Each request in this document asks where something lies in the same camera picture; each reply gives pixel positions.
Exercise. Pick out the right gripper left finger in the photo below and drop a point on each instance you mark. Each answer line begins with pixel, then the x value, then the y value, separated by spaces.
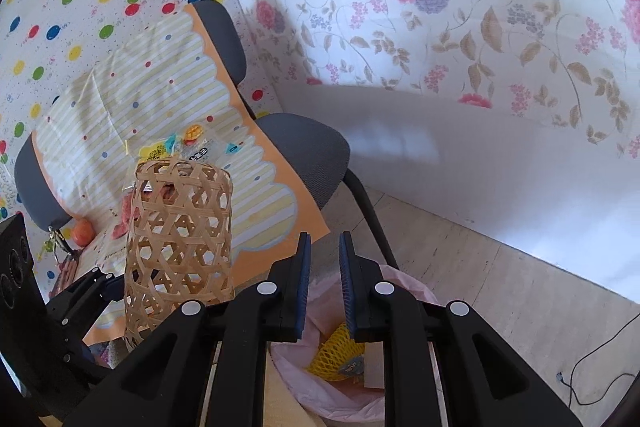
pixel 206 365

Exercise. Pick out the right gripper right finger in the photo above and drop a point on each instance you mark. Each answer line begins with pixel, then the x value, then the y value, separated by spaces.
pixel 443 365

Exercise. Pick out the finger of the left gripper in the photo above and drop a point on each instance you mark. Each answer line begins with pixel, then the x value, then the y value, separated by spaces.
pixel 81 303

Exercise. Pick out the woven bamboo basket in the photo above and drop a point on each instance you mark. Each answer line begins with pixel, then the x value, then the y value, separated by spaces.
pixel 178 244

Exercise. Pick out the yellow foam fruit net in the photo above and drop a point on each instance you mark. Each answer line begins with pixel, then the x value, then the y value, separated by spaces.
pixel 339 358

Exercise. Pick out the yellow snack wrapper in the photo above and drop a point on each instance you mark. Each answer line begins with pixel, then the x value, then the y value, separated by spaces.
pixel 195 143

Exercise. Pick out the pink lined trash bin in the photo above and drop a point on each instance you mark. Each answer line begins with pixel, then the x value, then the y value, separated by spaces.
pixel 346 403

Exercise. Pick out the red striped pouch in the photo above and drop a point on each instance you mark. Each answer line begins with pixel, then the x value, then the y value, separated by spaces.
pixel 66 273

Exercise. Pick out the yellow striped plastic cover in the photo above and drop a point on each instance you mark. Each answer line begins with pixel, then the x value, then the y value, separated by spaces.
pixel 157 84

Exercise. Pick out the grey office chair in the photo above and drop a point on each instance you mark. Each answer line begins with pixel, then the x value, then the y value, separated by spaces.
pixel 318 153

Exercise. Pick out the floral pattern backdrop sheet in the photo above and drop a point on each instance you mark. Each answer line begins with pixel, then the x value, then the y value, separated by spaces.
pixel 568 64

